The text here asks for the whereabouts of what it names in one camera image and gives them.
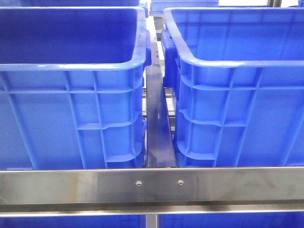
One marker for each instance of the blue plastic crate right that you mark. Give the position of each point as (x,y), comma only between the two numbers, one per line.
(238,85)

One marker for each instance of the steel centre divider bar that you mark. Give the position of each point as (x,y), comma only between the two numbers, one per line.
(159,149)

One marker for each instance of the blue crate lower left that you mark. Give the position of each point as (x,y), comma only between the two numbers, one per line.
(124,221)

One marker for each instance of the blue crate far centre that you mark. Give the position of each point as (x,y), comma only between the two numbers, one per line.
(157,6)

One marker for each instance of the blue crate far left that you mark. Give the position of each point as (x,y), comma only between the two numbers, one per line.
(76,3)

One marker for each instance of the blue plastic crate left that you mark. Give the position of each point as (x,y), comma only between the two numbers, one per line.
(71,87)

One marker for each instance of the steel front rail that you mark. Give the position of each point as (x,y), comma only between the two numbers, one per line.
(151,191)

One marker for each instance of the blue crate lower right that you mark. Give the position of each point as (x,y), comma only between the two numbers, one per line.
(233,220)

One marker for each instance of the blue plastic crate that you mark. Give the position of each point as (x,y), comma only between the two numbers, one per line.
(71,87)
(238,85)

